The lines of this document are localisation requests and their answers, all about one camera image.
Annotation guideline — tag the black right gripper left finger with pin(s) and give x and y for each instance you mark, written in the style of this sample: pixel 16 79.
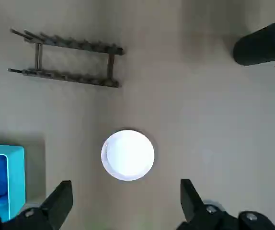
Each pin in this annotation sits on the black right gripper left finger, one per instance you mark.
pixel 56 206

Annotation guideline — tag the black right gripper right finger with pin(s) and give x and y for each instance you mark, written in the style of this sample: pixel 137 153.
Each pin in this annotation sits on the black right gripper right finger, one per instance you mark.
pixel 192 208

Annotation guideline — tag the round white plate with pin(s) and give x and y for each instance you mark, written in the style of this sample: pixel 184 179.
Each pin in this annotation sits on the round white plate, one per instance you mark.
pixel 128 155

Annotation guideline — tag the cyan plastic box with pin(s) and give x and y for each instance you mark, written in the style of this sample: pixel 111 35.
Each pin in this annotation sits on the cyan plastic box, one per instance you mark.
pixel 16 172

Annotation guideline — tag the dark wooden dish rack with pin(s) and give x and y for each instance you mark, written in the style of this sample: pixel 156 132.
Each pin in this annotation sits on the dark wooden dish rack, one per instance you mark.
pixel 68 45

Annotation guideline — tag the black cylindrical vase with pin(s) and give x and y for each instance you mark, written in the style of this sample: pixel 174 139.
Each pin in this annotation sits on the black cylindrical vase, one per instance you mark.
pixel 255 48

